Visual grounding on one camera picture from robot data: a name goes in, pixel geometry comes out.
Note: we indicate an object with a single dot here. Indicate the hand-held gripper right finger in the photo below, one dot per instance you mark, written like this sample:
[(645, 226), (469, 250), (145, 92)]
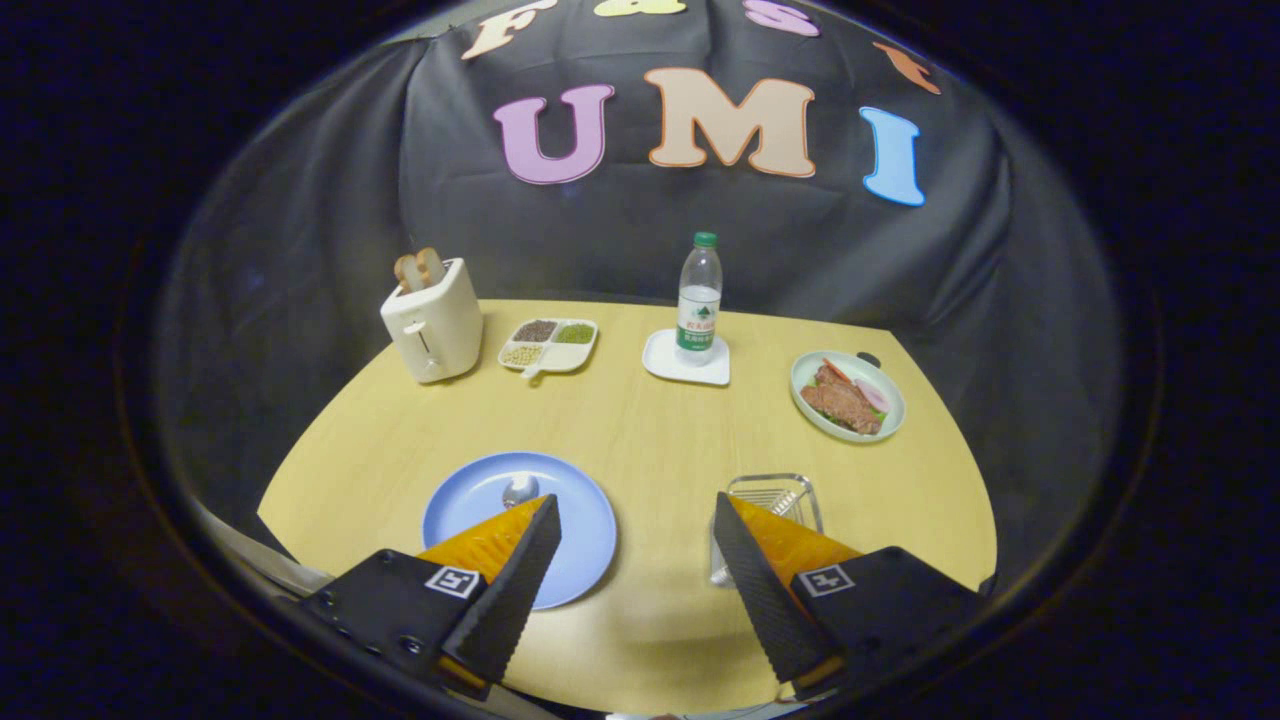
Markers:
[(770, 600)]

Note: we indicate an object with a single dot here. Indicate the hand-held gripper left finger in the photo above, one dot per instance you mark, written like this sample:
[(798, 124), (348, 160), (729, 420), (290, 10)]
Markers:
[(515, 600)]

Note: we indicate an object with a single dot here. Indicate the blue round plate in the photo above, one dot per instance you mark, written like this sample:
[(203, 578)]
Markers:
[(585, 540)]

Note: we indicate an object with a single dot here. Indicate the clear cutlery holder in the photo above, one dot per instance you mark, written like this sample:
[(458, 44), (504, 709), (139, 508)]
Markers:
[(810, 505)]

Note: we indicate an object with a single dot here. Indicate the brown meat slice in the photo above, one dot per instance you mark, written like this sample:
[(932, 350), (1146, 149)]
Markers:
[(840, 405)]

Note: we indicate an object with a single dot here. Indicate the pale green plate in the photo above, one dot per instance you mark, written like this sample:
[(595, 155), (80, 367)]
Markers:
[(888, 420)]

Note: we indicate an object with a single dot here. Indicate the pink ham slice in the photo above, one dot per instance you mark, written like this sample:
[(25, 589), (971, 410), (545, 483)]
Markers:
[(873, 395)]

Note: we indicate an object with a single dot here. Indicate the white divided dish with beans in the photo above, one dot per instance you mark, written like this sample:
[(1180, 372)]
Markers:
[(550, 345)]

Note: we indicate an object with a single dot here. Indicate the white square coaster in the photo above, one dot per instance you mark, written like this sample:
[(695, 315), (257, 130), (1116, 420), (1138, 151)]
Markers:
[(662, 362)]

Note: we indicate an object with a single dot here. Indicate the cream toaster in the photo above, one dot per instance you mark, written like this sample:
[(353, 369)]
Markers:
[(435, 330)]

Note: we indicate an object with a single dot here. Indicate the clear water bottle green cap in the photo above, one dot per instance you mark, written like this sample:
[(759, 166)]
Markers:
[(699, 300)]

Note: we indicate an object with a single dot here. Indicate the toast slice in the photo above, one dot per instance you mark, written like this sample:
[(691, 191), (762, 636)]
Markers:
[(406, 272), (431, 266)]

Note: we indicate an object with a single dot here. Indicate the black backdrop cloth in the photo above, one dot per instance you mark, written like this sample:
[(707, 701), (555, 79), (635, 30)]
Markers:
[(600, 240)]

